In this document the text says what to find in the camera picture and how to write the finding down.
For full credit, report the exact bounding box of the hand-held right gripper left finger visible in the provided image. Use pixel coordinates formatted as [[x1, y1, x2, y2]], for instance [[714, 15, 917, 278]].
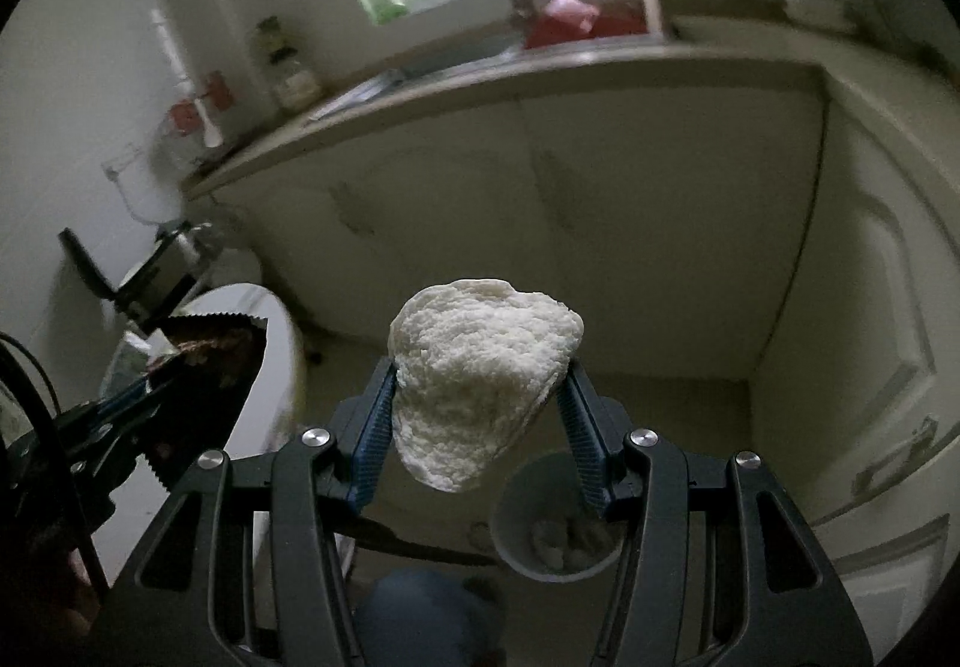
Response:
[[90, 355, 398, 667]]

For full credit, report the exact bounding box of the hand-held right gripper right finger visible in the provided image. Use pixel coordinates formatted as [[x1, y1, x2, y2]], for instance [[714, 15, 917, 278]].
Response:
[[555, 363, 875, 667]]

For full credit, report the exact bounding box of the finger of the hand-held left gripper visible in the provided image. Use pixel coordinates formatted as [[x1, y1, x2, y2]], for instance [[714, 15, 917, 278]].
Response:
[[52, 359, 188, 444], [71, 438, 162, 489]]

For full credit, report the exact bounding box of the printed snack wrapper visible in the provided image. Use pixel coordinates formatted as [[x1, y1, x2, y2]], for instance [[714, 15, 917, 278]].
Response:
[[142, 310, 265, 489]]

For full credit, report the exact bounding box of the grey drink carton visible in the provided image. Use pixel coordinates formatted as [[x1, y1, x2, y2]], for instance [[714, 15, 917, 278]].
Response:
[[101, 329, 177, 405]]

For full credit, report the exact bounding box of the white crumpled tissue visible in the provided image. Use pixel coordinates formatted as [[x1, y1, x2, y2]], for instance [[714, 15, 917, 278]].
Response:
[[529, 519, 572, 567]]

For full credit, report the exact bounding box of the round white marble table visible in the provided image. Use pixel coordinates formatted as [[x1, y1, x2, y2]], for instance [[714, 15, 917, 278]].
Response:
[[101, 283, 357, 645]]

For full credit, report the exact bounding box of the dark table base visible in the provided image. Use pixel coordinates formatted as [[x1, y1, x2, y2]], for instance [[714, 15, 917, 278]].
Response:
[[349, 513, 496, 568]]

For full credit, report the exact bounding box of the person's blue trouser leg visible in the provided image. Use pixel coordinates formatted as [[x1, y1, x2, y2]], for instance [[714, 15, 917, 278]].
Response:
[[352, 569, 511, 667]]

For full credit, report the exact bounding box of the cream kitchen cabinet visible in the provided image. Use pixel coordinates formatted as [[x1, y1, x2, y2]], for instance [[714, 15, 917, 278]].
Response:
[[187, 67, 960, 630]]

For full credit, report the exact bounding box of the white rice spoon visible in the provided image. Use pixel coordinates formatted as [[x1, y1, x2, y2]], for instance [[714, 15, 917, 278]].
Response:
[[196, 97, 224, 149]]

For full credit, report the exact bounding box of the steel sink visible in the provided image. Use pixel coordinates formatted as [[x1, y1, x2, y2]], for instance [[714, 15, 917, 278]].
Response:
[[307, 32, 526, 120]]

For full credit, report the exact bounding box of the glass jar with yellow lid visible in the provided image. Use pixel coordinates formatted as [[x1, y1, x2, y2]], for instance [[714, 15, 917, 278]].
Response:
[[255, 16, 316, 113]]

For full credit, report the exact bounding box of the beige kitchen countertop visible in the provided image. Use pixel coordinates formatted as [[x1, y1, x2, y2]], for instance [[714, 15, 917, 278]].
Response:
[[184, 17, 960, 203]]

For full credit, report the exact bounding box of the red basin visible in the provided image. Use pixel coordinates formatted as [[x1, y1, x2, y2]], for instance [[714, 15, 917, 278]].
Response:
[[523, 0, 650, 49]]

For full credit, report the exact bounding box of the black cable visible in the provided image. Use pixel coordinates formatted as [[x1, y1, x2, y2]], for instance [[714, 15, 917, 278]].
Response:
[[0, 333, 106, 593]]

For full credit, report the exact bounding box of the wall power outlet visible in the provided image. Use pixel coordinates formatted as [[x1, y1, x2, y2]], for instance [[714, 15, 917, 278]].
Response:
[[101, 145, 143, 178]]

